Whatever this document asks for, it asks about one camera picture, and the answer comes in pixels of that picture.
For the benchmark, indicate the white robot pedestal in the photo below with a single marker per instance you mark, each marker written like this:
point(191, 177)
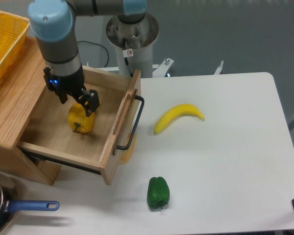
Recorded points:
point(133, 38)

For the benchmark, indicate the wooden drawer cabinet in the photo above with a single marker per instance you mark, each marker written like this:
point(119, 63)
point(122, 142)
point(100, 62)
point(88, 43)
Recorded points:
point(20, 91)

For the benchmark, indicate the orange item under drawer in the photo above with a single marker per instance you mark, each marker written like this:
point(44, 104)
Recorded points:
point(126, 155)

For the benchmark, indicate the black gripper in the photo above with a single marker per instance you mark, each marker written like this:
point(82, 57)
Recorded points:
point(72, 85)

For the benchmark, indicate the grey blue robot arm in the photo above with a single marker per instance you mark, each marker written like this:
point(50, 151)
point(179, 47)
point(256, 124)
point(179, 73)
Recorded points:
point(53, 24)

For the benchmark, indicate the yellow plastic basket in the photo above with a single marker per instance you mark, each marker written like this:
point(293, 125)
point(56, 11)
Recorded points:
point(13, 31)

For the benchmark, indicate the green bell pepper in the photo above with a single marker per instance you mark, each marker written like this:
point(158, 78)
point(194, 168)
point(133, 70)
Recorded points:
point(158, 193)

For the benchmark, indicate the blue handled frying pan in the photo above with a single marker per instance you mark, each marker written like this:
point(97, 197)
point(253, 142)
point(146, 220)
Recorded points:
point(10, 202)

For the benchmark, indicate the open wooden top drawer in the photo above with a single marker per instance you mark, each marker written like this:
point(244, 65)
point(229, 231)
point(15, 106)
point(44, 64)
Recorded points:
point(49, 136)

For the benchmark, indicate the yellow banana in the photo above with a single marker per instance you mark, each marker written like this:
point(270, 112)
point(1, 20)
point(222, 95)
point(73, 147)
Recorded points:
point(176, 112)

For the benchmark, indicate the black drawer handle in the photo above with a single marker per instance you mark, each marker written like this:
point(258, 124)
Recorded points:
point(127, 146)

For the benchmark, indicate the yellow bell pepper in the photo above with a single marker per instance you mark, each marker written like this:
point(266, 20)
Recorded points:
point(78, 121)

